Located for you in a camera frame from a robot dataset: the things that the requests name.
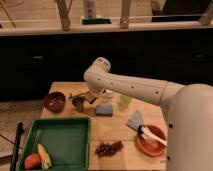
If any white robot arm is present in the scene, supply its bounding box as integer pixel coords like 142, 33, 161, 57
84, 57, 213, 171

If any purple bowl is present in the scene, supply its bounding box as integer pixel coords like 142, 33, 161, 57
43, 92, 66, 113

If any orange bowl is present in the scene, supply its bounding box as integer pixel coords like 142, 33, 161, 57
136, 124, 166, 158

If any blue sponge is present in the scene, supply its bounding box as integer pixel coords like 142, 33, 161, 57
96, 104, 113, 116

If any green cup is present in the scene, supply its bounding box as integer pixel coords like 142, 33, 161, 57
119, 95, 131, 109

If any grey metal cup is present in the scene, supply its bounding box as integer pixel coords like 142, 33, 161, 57
72, 97, 84, 112

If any grey cloth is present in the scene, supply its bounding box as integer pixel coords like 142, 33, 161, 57
127, 111, 143, 131

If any white brush with black head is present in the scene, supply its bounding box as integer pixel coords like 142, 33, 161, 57
137, 125, 167, 146

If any bunch of red grapes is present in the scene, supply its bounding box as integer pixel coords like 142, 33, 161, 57
95, 141, 123, 157

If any green plastic tray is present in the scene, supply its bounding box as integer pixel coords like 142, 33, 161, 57
16, 117, 91, 171

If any yellow corn cob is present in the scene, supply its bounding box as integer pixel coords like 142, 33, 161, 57
37, 144, 52, 170

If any black pole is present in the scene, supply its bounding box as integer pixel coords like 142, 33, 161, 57
9, 122, 24, 171

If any orange fruit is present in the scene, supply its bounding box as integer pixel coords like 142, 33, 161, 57
24, 154, 41, 169

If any green base white post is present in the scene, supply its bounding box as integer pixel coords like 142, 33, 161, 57
81, 0, 111, 25

